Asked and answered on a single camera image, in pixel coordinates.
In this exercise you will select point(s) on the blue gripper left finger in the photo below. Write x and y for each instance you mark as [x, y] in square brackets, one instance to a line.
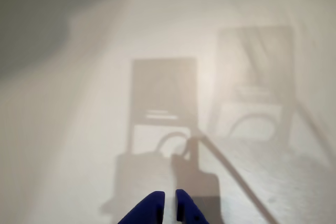
[148, 208]

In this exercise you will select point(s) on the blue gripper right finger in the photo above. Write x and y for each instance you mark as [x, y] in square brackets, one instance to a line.
[187, 208]

